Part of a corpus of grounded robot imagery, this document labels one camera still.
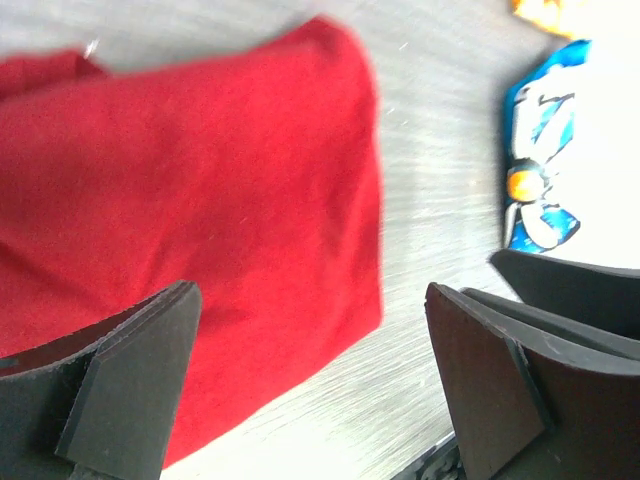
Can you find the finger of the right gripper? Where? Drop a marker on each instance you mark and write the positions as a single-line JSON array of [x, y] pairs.
[[604, 299]]

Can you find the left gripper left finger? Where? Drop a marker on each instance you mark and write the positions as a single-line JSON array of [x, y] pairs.
[[101, 402]]

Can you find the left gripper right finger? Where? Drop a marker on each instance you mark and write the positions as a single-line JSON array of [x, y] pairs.
[[526, 403]]

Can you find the white daisy print t-shirt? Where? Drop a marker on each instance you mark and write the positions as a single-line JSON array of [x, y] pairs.
[[571, 144]]

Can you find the red t-shirt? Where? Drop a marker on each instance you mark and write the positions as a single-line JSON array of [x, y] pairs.
[[254, 175]]

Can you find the orange checkered cloth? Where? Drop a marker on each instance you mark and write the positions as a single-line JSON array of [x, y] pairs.
[[564, 18]]

